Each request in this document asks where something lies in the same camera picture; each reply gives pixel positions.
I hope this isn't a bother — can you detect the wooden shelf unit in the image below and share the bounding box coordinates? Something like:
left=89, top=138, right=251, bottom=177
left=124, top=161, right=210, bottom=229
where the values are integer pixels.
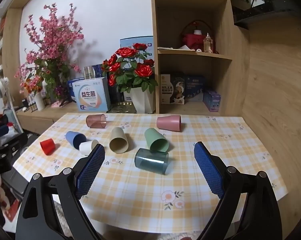
left=150, top=0, right=251, bottom=117

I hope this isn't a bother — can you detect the beige cup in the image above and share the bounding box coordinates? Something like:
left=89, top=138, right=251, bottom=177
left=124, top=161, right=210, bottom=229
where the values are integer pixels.
left=109, top=127, right=129, bottom=153

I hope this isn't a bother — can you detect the white and blue box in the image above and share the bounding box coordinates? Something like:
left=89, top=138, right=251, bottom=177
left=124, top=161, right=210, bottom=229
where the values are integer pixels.
left=72, top=77, right=111, bottom=112

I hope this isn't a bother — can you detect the red cup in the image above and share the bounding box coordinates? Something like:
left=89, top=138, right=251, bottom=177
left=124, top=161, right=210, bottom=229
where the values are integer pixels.
left=40, top=138, right=56, bottom=155

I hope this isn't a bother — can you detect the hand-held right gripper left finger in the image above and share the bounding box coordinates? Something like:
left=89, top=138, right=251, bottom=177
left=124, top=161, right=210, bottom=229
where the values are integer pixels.
left=15, top=144, right=106, bottom=240

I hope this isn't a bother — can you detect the dark printed snack box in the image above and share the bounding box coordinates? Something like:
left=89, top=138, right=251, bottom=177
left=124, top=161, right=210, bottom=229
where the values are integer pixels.
left=160, top=74, right=187, bottom=105

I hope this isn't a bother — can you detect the pink blossom flower bouquet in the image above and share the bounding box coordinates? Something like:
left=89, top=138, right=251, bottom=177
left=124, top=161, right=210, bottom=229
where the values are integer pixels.
left=14, top=3, right=84, bottom=100

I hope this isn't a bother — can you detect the pink cup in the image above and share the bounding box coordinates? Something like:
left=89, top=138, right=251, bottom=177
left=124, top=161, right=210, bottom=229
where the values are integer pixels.
left=156, top=115, right=184, bottom=132

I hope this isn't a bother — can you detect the green cup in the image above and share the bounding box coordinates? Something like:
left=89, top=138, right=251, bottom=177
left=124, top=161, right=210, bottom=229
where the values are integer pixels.
left=144, top=128, right=169, bottom=152

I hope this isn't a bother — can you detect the metal cup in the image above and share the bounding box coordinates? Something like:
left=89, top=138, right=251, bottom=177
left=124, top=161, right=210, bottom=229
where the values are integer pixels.
left=83, top=66, right=95, bottom=80

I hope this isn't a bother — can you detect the white bottle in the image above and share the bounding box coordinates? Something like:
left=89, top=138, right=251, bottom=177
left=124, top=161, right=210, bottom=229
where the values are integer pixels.
left=35, top=90, right=46, bottom=111

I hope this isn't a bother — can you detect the translucent brown cup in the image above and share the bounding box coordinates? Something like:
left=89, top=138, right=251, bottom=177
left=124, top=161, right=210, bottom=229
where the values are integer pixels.
left=86, top=114, right=107, bottom=128

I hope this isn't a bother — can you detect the yellow checked tablecloth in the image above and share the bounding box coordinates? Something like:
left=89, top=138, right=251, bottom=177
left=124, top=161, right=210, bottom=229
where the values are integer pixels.
left=12, top=112, right=288, bottom=233

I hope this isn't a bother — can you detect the white cup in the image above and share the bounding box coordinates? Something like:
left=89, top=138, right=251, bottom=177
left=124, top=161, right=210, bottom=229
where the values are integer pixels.
left=79, top=139, right=100, bottom=156

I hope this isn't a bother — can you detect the red basket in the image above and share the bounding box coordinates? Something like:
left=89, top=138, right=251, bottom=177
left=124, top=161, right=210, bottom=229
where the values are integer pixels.
left=181, top=20, right=217, bottom=54

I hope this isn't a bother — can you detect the red rose plant white pot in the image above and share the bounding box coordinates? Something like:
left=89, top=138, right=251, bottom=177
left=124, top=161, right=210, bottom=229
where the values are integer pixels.
left=102, top=43, right=159, bottom=114

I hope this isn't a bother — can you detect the white folded cloth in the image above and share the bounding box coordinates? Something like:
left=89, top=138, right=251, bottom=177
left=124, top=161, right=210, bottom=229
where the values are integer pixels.
left=157, top=45, right=198, bottom=53

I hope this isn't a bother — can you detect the glass bottle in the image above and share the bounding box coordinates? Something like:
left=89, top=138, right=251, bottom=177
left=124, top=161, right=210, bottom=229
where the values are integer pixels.
left=203, top=33, right=213, bottom=53

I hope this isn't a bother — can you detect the wooden sideboard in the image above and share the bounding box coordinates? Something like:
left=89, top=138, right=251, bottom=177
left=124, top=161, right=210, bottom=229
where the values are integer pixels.
left=17, top=102, right=161, bottom=133

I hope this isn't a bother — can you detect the pink pouch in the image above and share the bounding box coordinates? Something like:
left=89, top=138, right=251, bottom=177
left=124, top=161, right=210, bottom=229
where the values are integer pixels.
left=52, top=99, right=73, bottom=108

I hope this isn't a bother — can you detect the black glass cabinet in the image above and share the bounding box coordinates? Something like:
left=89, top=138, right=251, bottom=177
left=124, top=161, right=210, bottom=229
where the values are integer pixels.
left=232, top=0, right=301, bottom=27

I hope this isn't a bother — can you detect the clear blister pack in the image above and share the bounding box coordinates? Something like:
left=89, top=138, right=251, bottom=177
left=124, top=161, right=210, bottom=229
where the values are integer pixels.
left=107, top=102, right=137, bottom=113

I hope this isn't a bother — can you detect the purple box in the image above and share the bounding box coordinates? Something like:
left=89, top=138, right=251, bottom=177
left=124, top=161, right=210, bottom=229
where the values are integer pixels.
left=203, top=90, right=221, bottom=112

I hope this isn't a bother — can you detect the blue cup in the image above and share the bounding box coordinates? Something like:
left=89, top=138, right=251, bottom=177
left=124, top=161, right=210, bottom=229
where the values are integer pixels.
left=66, top=131, right=87, bottom=149

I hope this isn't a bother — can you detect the white fan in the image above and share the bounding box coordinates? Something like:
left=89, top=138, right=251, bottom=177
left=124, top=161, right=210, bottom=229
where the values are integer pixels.
left=0, top=77, right=18, bottom=117

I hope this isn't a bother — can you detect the dark blue box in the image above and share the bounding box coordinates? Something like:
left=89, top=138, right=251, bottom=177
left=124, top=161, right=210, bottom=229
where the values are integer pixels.
left=185, top=75, right=207, bottom=102

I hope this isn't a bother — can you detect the large light blue box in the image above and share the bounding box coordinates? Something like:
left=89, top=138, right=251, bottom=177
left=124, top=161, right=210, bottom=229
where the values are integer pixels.
left=120, top=35, right=154, bottom=68

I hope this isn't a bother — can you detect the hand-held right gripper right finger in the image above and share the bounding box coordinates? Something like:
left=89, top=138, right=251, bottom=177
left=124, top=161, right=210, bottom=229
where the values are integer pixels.
left=194, top=141, right=284, bottom=240

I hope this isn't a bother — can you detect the translucent teal cup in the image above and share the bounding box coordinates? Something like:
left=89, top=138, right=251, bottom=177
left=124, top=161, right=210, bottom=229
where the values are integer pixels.
left=135, top=148, right=169, bottom=175

